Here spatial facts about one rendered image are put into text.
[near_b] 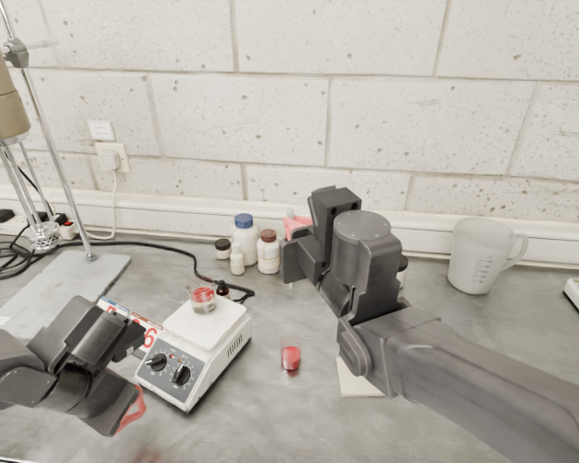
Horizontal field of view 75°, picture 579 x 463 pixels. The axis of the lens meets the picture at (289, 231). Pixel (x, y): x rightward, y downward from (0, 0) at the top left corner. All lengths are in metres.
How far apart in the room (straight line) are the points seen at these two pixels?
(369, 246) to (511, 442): 0.17
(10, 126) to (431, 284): 0.95
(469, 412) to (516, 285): 0.81
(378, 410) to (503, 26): 0.78
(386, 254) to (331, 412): 0.42
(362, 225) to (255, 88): 0.64
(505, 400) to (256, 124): 0.83
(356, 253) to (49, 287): 0.86
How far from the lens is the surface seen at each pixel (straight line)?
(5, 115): 0.85
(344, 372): 0.76
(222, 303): 0.78
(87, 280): 1.06
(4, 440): 0.84
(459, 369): 0.30
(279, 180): 1.02
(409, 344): 0.34
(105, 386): 0.57
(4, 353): 0.48
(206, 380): 0.73
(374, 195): 1.03
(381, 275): 0.37
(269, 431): 0.71
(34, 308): 1.04
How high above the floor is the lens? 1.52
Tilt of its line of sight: 33 degrees down
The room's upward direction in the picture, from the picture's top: straight up
